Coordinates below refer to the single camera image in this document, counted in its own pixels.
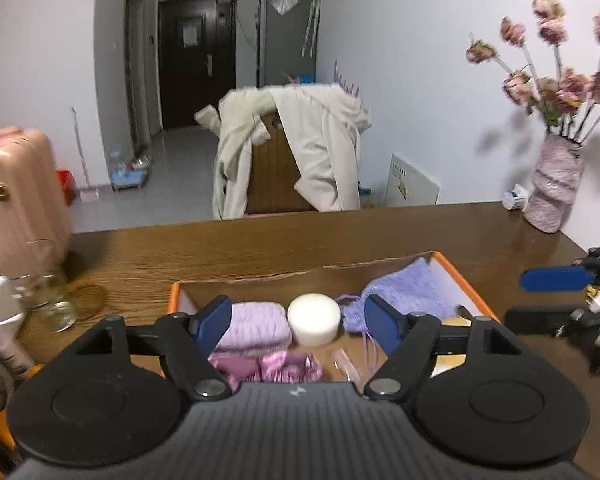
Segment lilac towel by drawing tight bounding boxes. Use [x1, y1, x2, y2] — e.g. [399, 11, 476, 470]
[214, 301, 292, 356]

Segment purple linen drawstring pouch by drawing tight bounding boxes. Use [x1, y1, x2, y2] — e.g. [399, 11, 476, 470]
[336, 258, 455, 334]

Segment white round sponge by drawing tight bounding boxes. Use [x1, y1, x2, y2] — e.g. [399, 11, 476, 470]
[287, 294, 341, 347]

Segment purple satin scrunchie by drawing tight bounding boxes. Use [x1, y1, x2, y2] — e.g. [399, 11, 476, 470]
[209, 350, 323, 391]

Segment red cardboard pumpkin box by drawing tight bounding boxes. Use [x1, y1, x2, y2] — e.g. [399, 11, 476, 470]
[168, 250, 502, 380]

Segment small white box by vase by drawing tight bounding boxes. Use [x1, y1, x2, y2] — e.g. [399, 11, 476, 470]
[502, 184, 529, 211]

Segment pink textured vase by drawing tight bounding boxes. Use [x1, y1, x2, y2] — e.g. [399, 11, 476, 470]
[524, 133, 586, 234]

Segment brown wooden chair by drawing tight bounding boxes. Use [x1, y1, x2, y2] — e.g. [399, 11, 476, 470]
[246, 112, 315, 216]

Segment dried pink rose bouquet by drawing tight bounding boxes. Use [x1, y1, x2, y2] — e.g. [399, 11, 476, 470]
[465, 0, 600, 145]

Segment clear glass vase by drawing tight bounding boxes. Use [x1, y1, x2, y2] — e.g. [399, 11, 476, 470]
[10, 238, 78, 334]

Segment red bucket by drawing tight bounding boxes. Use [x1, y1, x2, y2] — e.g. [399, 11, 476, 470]
[56, 169, 76, 206]

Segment beige jacket on chair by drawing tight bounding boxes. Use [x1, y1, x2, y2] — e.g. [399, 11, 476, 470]
[195, 84, 370, 220]

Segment pink hard-shell suitcase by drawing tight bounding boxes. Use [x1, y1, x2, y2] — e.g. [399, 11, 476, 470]
[0, 127, 72, 278]

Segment dark entrance door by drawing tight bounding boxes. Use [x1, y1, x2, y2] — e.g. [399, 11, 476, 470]
[158, 0, 236, 130]

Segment grey refrigerator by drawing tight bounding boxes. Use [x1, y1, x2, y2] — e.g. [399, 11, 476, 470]
[257, 0, 320, 87]

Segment orange black strap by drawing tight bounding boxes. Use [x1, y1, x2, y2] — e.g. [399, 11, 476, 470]
[0, 364, 43, 479]

